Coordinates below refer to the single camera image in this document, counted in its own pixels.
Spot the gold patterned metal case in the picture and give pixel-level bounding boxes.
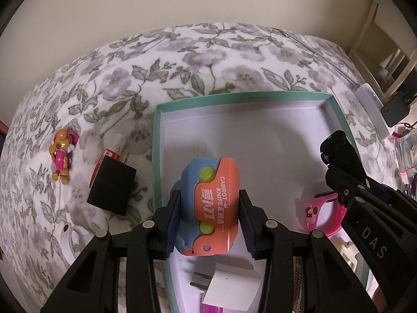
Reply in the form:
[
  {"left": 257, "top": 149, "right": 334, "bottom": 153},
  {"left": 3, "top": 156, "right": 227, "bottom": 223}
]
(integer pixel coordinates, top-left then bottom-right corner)
[{"left": 291, "top": 256, "right": 308, "bottom": 313}]

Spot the orange glue tube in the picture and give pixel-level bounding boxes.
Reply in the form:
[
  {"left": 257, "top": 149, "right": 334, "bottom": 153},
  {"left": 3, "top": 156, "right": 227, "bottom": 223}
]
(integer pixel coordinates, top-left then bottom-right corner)
[{"left": 89, "top": 135, "right": 126, "bottom": 191}]

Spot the grey floral blanket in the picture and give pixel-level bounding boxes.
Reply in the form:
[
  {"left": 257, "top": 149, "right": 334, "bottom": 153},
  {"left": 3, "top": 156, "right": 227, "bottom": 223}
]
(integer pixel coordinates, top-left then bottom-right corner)
[{"left": 0, "top": 23, "right": 401, "bottom": 313}]

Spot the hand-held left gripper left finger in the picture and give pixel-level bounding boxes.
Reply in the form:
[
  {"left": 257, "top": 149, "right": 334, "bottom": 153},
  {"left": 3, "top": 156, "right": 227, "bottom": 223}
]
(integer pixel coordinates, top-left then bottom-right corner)
[{"left": 40, "top": 189, "right": 181, "bottom": 313}]

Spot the cream plastic item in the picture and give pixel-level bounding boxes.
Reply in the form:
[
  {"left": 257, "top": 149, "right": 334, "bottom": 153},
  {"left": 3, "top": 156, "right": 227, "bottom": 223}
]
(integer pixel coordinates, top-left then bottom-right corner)
[{"left": 332, "top": 237, "right": 359, "bottom": 273}]

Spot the black plug adapter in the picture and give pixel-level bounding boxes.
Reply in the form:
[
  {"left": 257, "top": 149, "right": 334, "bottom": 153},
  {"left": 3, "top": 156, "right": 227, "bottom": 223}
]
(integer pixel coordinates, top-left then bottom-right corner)
[{"left": 86, "top": 152, "right": 137, "bottom": 216}]

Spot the pink and tan toy dog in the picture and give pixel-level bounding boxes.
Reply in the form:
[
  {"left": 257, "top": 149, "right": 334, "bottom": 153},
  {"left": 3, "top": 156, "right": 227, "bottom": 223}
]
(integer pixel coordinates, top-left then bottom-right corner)
[{"left": 49, "top": 128, "right": 79, "bottom": 185}]

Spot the white wooden furniture frame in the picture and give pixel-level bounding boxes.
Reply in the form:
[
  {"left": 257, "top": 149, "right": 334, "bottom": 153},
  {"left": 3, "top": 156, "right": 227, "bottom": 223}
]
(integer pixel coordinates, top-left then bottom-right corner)
[{"left": 347, "top": 0, "right": 414, "bottom": 101}]

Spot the black electronic device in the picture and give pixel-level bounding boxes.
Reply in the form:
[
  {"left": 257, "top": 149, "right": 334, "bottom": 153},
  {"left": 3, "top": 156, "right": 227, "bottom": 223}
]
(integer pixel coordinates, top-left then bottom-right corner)
[{"left": 381, "top": 91, "right": 412, "bottom": 128}]

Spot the blue and pink toy knife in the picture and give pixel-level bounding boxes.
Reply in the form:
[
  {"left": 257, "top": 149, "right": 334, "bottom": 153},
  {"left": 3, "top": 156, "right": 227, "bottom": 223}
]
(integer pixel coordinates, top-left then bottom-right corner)
[{"left": 174, "top": 157, "right": 242, "bottom": 257}]

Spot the white plug adapter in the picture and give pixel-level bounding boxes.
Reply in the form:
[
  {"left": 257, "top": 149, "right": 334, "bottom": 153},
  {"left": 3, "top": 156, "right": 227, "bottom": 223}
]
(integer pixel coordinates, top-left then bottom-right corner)
[{"left": 190, "top": 262, "right": 263, "bottom": 312}]

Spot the clear plastic bag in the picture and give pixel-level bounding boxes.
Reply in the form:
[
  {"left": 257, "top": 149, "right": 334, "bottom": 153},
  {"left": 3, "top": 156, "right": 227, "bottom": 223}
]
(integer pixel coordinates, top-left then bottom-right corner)
[{"left": 393, "top": 127, "right": 417, "bottom": 199}]

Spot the pink toy watch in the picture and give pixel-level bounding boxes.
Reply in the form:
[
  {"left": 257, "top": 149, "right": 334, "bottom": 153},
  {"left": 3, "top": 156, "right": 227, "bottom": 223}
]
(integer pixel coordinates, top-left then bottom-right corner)
[{"left": 304, "top": 192, "right": 346, "bottom": 238}]

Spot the white round plastic case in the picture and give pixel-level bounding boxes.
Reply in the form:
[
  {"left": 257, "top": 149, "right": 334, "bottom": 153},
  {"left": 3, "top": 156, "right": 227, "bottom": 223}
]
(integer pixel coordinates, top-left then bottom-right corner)
[{"left": 59, "top": 222, "right": 95, "bottom": 268}]

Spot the teal cardboard box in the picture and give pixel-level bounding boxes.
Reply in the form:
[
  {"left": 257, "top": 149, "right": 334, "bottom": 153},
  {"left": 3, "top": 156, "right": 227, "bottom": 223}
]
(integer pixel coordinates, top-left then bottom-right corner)
[{"left": 152, "top": 92, "right": 370, "bottom": 313}]

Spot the white power bank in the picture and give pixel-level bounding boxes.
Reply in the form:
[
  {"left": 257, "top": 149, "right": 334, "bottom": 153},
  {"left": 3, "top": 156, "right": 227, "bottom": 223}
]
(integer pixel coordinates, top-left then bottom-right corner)
[{"left": 355, "top": 83, "right": 391, "bottom": 141}]

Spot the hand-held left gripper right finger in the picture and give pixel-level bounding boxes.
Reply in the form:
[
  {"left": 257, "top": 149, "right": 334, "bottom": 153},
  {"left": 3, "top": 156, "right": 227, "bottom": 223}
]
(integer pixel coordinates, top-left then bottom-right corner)
[{"left": 239, "top": 189, "right": 375, "bottom": 313}]

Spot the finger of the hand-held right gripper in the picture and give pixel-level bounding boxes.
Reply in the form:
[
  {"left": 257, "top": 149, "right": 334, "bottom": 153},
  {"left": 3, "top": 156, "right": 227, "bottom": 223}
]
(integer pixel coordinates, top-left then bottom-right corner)
[
  {"left": 320, "top": 130, "right": 417, "bottom": 209},
  {"left": 340, "top": 199, "right": 417, "bottom": 313}
]

